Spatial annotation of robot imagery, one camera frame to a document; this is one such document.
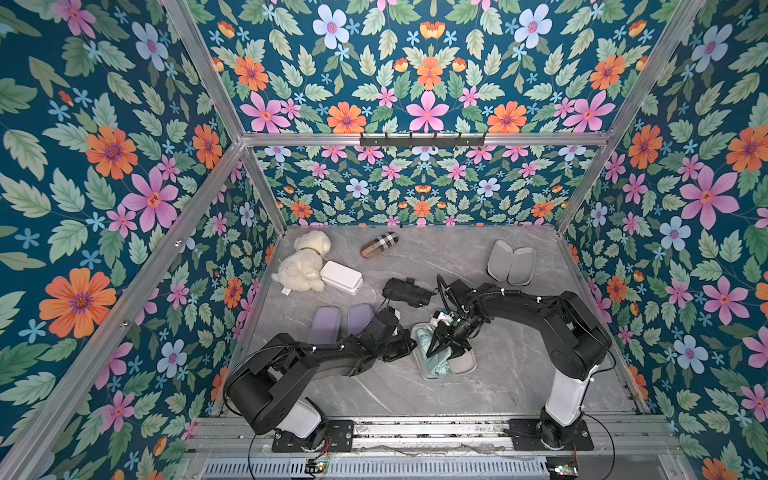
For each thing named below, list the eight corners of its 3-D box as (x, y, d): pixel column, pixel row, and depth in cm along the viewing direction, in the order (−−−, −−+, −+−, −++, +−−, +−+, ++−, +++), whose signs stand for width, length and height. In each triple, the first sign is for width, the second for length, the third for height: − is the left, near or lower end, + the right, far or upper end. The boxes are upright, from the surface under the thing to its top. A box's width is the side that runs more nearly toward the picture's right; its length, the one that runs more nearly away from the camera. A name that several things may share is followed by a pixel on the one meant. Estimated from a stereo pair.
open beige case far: (483, 279, 106) (485, 271, 103) (491, 242, 118) (493, 234, 114) (529, 292, 103) (534, 284, 99) (533, 252, 114) (537, 244, 111)
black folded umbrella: (382, 297, 101) (381, 292, 98) (390, 278, 106) (389, 272, 103) (427, 310, 98) (427, 304, 95) (433, 289, 103) (434, 283, 100)
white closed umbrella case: (319, 282, 105) (316, 275, 102) (331, 267, 110) (328, 259, 106) (356, 296, 101) (354, 289, 98) (366, 280, 106) (365, 272, 102)
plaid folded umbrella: (366, 262, 111) (365, 256, 108) (359, 254, 113) (358, 248, 110) (399, 242, 117) (399, 236, 114) (392, 235, 119) (392, 229, 117)
